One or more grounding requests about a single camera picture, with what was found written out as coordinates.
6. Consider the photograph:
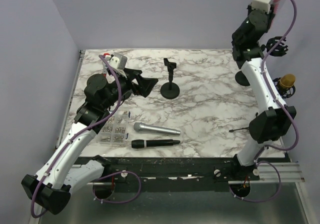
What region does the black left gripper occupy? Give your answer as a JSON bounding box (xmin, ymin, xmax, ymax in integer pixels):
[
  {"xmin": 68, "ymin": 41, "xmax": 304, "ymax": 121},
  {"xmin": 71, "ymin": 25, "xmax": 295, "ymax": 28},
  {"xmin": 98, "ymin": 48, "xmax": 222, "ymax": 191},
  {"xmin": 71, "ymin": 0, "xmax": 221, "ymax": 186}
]
[{"xmin": 102, "ymin": 68, "xmax": 159, "ymax": 110}]

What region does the black handheld microphone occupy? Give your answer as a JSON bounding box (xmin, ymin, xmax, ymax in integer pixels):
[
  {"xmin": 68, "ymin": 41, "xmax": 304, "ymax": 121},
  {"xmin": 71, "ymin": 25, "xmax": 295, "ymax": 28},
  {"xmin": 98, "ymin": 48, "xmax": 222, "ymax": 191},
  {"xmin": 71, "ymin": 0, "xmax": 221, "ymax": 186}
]
[{"xmin": 131, "ymin": 139, "xmax": 181, "ymax": 149}]

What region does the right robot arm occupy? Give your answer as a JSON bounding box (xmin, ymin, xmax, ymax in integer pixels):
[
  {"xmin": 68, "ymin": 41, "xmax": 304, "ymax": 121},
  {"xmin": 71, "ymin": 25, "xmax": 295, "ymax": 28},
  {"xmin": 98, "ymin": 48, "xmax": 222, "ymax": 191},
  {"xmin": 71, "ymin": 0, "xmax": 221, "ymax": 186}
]
[{"xmin": 230, "ymin": 6, "xmax": 297, "ymax": 180}]

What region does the gold microphone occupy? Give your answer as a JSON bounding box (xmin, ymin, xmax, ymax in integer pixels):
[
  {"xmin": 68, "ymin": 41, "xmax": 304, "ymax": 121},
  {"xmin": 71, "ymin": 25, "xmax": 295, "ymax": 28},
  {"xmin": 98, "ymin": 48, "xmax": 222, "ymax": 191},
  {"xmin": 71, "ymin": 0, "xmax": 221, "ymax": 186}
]
[{"xmin": 278, "ymin": 73, "xmax": 296, "ymax": 89}]

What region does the black tripod microphone stand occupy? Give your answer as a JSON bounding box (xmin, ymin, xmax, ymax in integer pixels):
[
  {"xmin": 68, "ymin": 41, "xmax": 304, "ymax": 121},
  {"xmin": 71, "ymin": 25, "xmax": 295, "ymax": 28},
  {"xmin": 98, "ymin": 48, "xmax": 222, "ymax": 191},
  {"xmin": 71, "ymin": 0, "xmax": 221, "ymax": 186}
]
[{"xmin": 229, "ymin": 77, "xmax": 297, "ymax": 134}]

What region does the aluminium extrusion rail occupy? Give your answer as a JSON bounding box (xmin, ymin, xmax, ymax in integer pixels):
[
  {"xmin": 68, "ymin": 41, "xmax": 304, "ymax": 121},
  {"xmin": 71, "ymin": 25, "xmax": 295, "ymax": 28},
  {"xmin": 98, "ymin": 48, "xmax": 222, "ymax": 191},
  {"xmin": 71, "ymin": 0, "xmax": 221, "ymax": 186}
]
[{"xmin": 78, "ymin": 158, "xmax": 305, "ymax": 183}]

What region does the black metal base rail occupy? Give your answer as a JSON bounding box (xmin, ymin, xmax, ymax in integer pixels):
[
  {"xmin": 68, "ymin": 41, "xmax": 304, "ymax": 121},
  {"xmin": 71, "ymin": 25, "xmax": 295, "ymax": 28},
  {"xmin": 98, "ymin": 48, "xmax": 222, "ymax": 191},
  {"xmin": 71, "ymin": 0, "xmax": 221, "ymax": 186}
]
[{"xmin": 49, "ymin": 155, "xmax": 261, "ymax": 195}]

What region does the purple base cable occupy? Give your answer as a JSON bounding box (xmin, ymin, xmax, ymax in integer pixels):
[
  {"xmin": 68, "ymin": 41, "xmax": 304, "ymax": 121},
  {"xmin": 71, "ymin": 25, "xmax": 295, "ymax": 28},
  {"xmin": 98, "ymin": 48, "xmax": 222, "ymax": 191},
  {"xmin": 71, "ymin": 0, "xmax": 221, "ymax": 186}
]
[
  {"xmin": 93, "ymin": 171, "xmax": 142, "ymax": 205},
  {"xmin": 228, "ymin": 160, "xmax": 282, "ymax": 202}
]

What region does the silver grey microphone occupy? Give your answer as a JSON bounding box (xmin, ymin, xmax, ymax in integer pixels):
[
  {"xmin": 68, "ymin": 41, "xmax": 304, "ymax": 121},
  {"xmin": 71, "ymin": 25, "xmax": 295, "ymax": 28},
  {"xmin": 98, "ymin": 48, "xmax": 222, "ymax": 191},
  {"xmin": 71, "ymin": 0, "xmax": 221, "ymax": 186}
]
[{"xmin": 133, "ymin": 122, "xmax": 181, "ymax": 136}]

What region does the black shock-mount desk stand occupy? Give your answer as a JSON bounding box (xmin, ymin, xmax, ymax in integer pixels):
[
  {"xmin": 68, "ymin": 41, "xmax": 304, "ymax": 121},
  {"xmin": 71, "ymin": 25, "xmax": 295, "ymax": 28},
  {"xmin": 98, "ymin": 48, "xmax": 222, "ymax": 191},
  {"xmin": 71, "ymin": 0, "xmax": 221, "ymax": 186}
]
[{"xmin": 232, "ymin": 36, "xmax": 289, "ymax": 89}]

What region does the clear plastic screw box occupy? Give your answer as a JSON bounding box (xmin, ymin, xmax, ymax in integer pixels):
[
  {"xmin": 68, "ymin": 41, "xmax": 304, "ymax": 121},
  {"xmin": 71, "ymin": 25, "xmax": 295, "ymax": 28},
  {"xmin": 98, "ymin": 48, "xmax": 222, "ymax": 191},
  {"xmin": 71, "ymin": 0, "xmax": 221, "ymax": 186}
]
[{"xmin": 97, "ymin": 110, "xmax": 131, "ymax": 145}]

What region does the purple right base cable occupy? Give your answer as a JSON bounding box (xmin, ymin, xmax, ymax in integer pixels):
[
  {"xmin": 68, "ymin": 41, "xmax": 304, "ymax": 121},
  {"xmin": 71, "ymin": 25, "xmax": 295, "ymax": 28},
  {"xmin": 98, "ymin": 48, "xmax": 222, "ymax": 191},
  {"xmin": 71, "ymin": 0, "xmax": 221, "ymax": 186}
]
[{"xmin": 228, "ymin": 160, "xmax": 282, "ymax": 202}]

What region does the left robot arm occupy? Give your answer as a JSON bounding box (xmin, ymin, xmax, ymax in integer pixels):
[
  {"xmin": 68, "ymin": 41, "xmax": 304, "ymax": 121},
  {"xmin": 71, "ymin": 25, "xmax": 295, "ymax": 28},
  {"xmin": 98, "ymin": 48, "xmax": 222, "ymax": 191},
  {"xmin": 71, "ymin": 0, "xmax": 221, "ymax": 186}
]
[{"xmin": 21, "ymin": 68, "xmax": 159, "ymax": 215}]

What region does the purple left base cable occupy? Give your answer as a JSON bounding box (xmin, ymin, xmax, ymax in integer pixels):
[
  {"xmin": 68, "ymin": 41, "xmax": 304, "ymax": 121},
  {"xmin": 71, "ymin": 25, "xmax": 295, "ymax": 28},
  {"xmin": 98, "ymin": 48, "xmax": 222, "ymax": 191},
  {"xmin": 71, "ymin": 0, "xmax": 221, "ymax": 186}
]
[{"xmin": 93, "ymin": 171, "xmax": 142, "ymax": 205}]

